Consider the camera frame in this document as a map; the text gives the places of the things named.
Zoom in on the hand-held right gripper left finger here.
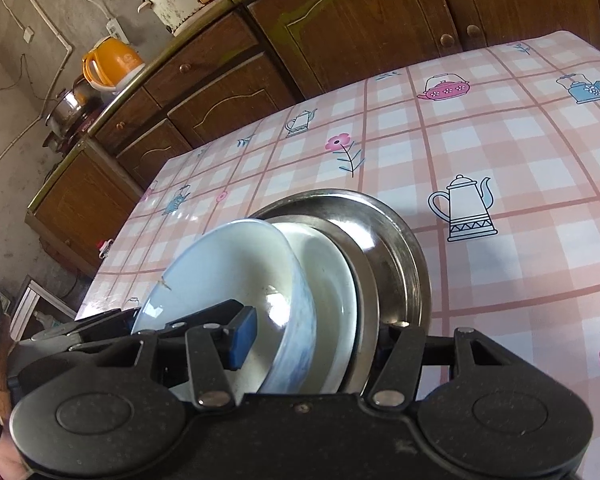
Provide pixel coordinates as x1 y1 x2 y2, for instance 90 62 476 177
121 307 257 408

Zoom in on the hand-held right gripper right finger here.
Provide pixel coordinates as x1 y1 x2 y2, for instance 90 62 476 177
371 325 515 408

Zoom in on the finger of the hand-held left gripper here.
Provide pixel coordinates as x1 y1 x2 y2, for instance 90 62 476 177
70 299 243 348

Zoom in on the blue floral white bowl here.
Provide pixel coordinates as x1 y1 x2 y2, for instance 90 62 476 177
130 218 317 393

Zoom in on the medium steel plate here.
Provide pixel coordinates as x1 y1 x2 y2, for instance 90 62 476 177
325 225 381 393

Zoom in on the large steel plate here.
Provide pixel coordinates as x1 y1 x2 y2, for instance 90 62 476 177
252 187 432 331

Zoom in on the white bowl with green print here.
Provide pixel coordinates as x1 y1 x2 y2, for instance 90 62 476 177
272 222 358 395

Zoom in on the narrow brown wooden cabinet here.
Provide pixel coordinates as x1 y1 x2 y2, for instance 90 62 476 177
25 137 143 281

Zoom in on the brown wooden cabinet with drawers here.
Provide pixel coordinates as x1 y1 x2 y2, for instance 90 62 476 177
87 5 301 191

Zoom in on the red black induction cooker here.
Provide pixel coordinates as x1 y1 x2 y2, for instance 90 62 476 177
42 105 106 153

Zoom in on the pink checked tablecloth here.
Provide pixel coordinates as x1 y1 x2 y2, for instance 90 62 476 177
75 30 600 480

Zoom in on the steel pot with lid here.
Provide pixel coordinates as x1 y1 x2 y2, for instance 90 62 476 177
45 77 93 133

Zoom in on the orange electric kettle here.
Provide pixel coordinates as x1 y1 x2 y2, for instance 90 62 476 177
82 36 146 93

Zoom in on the two-door brown wooden cabinet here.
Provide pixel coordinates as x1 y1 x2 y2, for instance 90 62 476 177
232 0 600 106

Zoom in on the white wall pipe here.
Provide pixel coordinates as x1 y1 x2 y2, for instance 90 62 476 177
0 0 73 186

